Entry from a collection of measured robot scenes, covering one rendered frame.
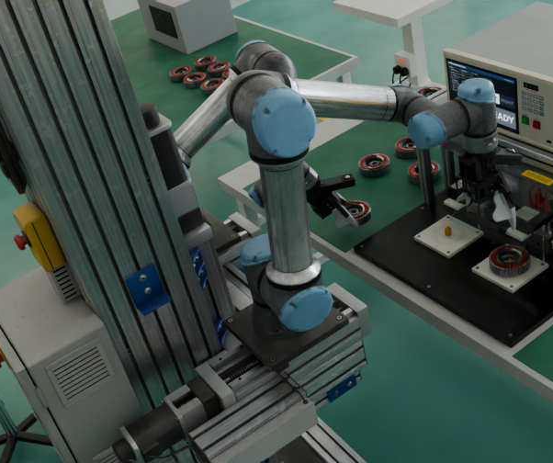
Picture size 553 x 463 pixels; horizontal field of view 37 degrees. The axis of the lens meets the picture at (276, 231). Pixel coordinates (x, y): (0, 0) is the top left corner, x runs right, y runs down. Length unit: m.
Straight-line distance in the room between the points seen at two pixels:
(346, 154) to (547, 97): 1.10
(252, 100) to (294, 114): 0.08
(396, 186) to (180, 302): 1.16
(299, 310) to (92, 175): 0.50
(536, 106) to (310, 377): 0.91
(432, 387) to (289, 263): 1.60
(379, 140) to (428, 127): 1.46
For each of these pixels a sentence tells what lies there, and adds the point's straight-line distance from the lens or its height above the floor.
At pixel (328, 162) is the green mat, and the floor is 0.75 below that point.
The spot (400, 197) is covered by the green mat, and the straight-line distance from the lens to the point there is 2.80.
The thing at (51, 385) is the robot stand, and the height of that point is 1.15.
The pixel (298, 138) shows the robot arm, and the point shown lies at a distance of 1.49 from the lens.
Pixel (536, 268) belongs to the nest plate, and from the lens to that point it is 2.40.
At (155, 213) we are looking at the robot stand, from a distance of 1.80.
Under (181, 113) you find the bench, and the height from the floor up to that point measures 0.75.
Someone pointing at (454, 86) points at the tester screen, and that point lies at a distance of 2.43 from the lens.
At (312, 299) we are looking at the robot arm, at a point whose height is 1.23.
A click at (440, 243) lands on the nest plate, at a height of 0.78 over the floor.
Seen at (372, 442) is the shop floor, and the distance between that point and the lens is 3.02.
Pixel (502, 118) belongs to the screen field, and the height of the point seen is 1.17.
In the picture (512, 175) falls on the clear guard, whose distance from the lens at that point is 2.27.
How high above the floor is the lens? 2.30
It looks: 34 degrees down
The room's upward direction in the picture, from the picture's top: 14 degrees counter-clockwise
